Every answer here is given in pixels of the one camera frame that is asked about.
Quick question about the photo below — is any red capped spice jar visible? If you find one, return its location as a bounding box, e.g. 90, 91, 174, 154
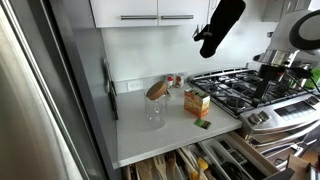
165, 74, 174, 88

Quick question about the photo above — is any small green packet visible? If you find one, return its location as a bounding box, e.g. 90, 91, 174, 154
194, 119, 211, 129

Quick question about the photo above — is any open utensil drawer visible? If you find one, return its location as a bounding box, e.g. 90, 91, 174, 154
122, 132, 295, 180

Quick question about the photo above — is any white upper cabinet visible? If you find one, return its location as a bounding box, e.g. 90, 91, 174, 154
90, 0, 220, 28

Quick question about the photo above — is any white wall outlet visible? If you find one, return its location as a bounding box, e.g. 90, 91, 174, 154
127, 80, 143, 91

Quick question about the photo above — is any magnetic knife strip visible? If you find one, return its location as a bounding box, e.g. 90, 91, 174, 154
103, 58, 119, 120

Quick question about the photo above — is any orange spice jar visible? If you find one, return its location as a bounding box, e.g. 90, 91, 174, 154
175, 73, 184, 88

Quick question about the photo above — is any orange yellow cardboard box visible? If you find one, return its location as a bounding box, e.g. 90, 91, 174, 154
184, 88, 210, 118

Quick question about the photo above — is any clear glass bottle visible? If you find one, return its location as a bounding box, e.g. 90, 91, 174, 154
144, 94, 167, 129

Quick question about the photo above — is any cork lid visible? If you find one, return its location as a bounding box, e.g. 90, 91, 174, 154
146, 81, 167, 100

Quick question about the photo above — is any yellow handled utensil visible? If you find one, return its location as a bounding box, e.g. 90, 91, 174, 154
191, 157, 208, 180

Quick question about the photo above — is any wooden fork spatula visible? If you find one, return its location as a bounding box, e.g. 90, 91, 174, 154
153, 155, 167, 180

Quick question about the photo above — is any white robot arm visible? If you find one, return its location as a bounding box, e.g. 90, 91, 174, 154
253, 10, 320, 81

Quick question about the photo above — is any black oven mitt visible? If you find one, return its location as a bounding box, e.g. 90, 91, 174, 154
194, 0, 246, 58

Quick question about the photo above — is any stainless steel gas stove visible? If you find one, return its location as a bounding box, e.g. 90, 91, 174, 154
188, 68, 320, 157

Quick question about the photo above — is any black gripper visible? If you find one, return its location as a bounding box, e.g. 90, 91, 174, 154
258, 64, 312, 82

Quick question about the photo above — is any stainless steel refrigerator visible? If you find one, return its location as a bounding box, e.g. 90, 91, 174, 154
0, 0, 108, 180

